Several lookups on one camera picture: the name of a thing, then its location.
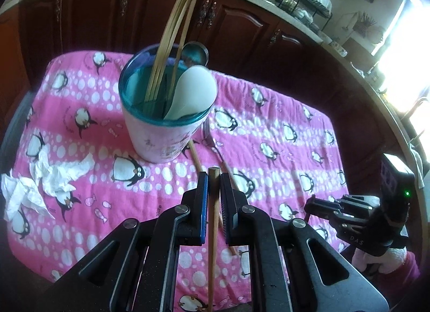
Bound dish drying rack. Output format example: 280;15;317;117
275;0;332;33

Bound white ceramic spoon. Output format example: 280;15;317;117
164;65;218;120

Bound dark wooden base cabinets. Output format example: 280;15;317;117
1;0;410;194

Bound right hand white glove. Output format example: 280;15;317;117
352;248;407;274

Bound fork with wooden handle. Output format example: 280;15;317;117
202;119;238;190

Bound white floral cup teal inside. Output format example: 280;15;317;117
118;44;215;164

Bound pink penguin towel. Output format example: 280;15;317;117
6;50;349;312

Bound wooden chopstick in cup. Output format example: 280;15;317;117
155;0;189;98

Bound crumpled white tissue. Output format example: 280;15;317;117
1;150;95;222

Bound metal spoon wooden handle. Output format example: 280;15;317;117
181;41;209;68

